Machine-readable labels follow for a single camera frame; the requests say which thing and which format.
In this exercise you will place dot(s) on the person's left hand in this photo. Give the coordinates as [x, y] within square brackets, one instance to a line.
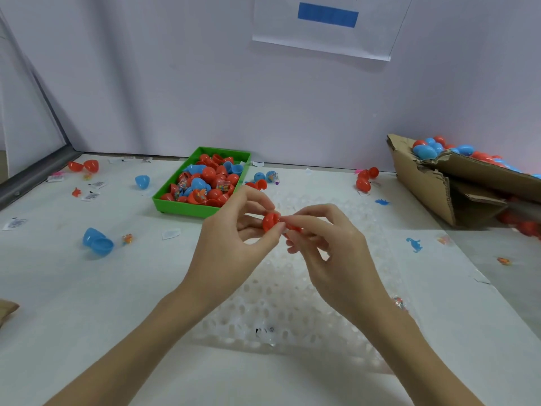
[224, 253]

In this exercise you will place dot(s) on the person's right hand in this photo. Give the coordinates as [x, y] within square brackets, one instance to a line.
[346, 266]

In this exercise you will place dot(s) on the small capsule cluster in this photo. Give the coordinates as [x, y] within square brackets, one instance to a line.
[262, 179]

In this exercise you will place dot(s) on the single blue egg half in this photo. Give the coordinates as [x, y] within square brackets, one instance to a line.
[142, 181]

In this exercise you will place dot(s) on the cardboard box of capsules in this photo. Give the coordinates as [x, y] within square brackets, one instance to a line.
[423, 181]

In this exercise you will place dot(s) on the blue egg shell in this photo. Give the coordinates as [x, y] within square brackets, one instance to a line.
[98, 242]

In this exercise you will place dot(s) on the pile of finished eggs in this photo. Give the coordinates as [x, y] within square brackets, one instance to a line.
[461, 152]

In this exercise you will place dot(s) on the person's right forearm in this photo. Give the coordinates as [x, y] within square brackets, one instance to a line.
[418, 363]

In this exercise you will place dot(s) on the person's left forearm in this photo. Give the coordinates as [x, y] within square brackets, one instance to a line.
[123, 359]

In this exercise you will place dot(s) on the green plastic tray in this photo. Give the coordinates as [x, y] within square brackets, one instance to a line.
[182, 211]

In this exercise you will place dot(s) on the small blue toy piece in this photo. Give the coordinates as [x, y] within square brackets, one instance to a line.
[414, 244]

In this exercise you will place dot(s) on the clear plastic egg tray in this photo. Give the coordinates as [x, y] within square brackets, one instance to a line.
[279, 308]

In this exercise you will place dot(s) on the small orange toy piece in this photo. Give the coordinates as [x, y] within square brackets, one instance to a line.
[128, 238]
[504, 260]

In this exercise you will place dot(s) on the flat brown cardboard sheet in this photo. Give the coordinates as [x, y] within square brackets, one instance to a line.
[5, 310]

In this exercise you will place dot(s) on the white paper sign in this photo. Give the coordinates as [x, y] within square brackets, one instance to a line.
[380, 25]

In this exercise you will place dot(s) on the clear triangular panel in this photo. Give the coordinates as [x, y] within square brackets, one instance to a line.
[30, 105]

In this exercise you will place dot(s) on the grey metal rail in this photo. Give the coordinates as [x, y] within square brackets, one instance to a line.
[34, 175]

